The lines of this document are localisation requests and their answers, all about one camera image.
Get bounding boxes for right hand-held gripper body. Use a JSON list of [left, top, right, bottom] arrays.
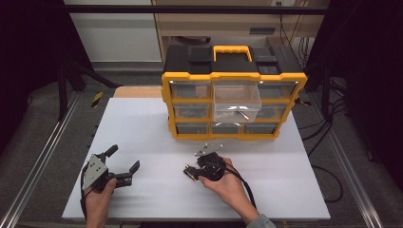
[[189, 142, 227, 182]]

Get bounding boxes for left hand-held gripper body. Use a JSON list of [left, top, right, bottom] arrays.
[[81, 153, 133, 192]]

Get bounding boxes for clear plastic drawer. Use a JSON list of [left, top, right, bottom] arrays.
[[212, 80, 262, 124]]

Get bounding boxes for yellow black organizer cabinet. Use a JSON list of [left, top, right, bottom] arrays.
[[161, 45, 308, 142]]

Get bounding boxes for person's right hand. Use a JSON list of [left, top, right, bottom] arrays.
[[199, 157, 255, 213]]

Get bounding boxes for person's left hand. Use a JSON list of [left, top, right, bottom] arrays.
[[84, 178, 118, 219]]

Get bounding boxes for grid of small clear drawers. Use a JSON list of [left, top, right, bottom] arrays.
[[169, 79, 298, 135]]

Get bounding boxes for light wooden board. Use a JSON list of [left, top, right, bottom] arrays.
[[113, 85, 163, 99]]

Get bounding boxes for black metal stand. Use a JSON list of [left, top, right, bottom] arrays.
[[58, 60, 123, 122]]

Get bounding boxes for white panel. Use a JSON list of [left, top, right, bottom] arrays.
[[63, 0, 163, 63]]

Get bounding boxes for black curtain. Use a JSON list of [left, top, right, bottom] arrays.
[[0, 0, 93, 156], [303, 0, 403, 184]]

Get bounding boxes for beige desk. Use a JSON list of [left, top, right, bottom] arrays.
[[151, 0, 327, 65]]

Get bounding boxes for black horizontal bar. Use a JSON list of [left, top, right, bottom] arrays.
[[63, 4, 331, 15]]

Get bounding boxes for left hand-held gripper cable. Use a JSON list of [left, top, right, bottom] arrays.
[[79, 164, 89, 219]]

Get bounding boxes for hand-held gripper cable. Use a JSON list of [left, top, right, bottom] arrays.
[[221, 162, 259, 211], [79, 164, 89, 219]]

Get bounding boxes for right hand-held gripper cable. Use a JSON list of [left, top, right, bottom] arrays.
[[221, 162, 259, 211]]

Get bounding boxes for yellow handled tool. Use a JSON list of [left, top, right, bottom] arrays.
[[90, 91, 104, 108]]

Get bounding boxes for aluminium rail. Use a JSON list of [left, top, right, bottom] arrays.
[[0, 91, 82, 228], [308, 93, 385, 228]]

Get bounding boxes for bundle of black cables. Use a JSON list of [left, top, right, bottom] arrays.
[[297, 75, 350, 157]]

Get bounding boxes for looped black cable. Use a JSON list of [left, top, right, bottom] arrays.
[[312, 164, 345, 204]]

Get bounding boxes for black metal post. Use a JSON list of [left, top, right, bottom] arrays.
[[321, 63, 332, 118]]

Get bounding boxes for hanging black cables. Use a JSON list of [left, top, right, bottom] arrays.
[[278, 13, 315, 69]]

